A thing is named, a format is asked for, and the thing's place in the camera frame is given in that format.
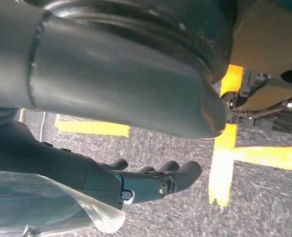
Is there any yellow floor tape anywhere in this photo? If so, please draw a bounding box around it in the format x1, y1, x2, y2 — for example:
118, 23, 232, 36
54, 114, 130, 138

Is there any clear plastic sheet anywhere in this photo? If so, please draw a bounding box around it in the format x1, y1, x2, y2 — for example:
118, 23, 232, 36
0, 170, 126, 237

